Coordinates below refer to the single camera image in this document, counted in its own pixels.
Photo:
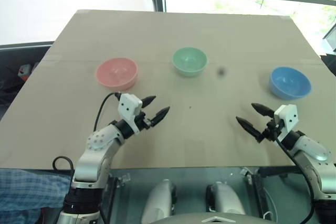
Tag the green bowl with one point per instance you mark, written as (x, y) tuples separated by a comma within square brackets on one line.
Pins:
[(189, 61)]

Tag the silver right robot leg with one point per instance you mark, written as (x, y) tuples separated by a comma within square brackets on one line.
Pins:
[(225, 200)]

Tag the pink red bowl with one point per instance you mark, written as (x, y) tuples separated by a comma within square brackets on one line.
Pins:
[(116, 73)]

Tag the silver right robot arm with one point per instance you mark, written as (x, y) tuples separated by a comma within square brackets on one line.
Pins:
[(315, 155)]

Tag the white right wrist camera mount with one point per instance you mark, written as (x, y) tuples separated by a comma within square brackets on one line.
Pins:
[(287, 119)]

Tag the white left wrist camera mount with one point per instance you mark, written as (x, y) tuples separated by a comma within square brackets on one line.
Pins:
[(128, 108)]

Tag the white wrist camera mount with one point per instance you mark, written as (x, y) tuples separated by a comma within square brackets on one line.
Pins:
[(128, 108), (287, 119)]

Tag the dark cluttered side table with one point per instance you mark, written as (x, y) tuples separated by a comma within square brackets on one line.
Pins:
[(15, 77)]

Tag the silver left robot leg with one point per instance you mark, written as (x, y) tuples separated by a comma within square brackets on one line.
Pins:
[(160, 203)]

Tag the silver robot leg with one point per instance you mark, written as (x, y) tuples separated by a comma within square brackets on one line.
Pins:
[(225, 200), (160, 203)]

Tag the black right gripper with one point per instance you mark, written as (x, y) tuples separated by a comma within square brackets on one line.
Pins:
[(271, 130)]

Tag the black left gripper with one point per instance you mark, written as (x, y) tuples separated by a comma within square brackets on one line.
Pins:
[(144, 123)]

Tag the blue plaid cloth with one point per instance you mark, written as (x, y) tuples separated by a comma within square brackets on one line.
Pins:
[(29, 195)]

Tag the grey robot torso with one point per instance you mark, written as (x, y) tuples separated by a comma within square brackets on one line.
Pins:
[(215, 219)]

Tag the blue bowl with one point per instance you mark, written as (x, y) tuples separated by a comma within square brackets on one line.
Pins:
[(289, 82)]

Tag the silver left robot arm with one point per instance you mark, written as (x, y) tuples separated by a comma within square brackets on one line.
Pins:
[(95, 153)]

